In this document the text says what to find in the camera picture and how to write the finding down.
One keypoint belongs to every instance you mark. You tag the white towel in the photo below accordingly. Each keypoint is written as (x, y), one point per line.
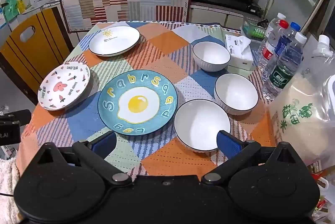
(7, 182)

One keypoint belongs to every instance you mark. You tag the green plastic bag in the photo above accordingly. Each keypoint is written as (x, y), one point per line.
(11, 8)

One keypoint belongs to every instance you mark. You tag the white ribbed bowl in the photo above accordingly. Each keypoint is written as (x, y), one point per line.
(199, 121)
(235, 93)
(210, 53)

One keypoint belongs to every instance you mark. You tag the white tissue box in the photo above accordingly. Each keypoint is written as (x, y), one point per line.
(240, 59)

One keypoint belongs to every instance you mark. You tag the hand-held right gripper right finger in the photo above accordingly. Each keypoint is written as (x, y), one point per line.
(227, 144)

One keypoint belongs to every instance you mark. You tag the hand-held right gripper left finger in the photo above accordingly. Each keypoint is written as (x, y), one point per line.
(106, 145)

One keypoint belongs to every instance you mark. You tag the water bottle blue cap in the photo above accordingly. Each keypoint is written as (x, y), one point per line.
(281, 47)

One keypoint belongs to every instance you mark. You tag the blue plate with egg print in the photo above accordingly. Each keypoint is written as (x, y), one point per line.
(136, 103)

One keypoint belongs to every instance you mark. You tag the yellow wooden chair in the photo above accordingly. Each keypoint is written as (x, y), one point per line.
(34, 51)

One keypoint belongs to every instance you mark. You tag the water bottle green label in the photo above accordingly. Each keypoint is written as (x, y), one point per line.
(281, 74)

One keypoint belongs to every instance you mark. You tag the white plate with sun print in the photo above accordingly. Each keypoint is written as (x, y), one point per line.
(115, 43)

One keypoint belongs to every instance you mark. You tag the checked patchwork tablecloth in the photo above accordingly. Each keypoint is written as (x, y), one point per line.
(162, 43)

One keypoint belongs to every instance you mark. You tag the striped patchwork counter cloth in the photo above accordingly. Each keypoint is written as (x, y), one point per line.
(125, 6)

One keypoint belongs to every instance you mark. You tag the cream carton at right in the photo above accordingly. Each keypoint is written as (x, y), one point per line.
(301, 114)

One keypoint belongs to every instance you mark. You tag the clear water bottle white cap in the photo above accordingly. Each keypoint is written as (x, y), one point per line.
(273, 26)

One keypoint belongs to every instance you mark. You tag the green plastic basket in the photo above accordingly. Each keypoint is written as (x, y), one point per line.
(251, 30)

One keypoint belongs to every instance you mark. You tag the white plate with pink print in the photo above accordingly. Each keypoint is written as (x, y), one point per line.
(60, 87)

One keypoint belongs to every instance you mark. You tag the water bottle red cap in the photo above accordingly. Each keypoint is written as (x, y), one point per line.
(267, 53)

